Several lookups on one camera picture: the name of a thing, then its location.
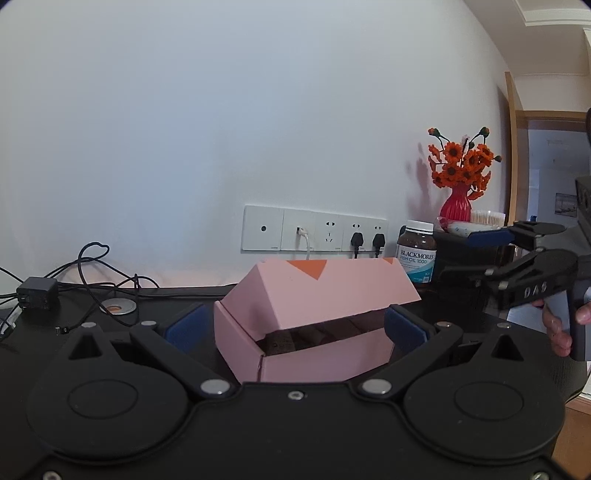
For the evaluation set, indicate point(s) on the wooden door frame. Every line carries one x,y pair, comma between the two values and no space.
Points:
515,138

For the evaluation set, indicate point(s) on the white network wall plate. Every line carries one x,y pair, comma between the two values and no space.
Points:
295,219

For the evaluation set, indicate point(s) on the orange artificial flowers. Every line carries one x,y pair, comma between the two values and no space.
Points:
461,161

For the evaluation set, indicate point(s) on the brown supplement bottle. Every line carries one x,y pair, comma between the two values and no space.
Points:
415,258

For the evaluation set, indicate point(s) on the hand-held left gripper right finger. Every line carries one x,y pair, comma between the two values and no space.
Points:
405,328

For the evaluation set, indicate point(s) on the black power plug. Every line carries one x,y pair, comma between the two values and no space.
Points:
356,240
378,241

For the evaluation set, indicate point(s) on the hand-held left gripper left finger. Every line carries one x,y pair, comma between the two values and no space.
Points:
187,330

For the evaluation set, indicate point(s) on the white wall socket strip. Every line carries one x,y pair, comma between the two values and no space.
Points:
263,240

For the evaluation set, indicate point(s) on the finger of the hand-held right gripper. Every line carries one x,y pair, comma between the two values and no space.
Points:
489,274
494,236

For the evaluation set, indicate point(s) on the black desktop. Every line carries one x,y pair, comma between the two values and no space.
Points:
138,332

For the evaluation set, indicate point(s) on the pink cardboard box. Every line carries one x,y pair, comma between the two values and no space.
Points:
286,295

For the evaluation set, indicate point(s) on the cotton swab box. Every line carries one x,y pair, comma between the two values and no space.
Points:
487,218

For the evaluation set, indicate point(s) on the white power socket plate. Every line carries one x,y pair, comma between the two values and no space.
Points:
379,221
328,244
355,219

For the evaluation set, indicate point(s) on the round grey metal disc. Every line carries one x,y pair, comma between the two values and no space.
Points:
111,307

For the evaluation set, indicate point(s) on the framed wall picture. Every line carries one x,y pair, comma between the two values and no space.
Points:
566,204

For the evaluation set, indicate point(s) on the printed white packet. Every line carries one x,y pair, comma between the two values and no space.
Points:
457,227

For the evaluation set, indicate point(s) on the red ribbed vase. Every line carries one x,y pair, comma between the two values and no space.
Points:
455,207

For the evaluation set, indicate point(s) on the person's right hand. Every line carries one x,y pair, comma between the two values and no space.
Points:
558,332

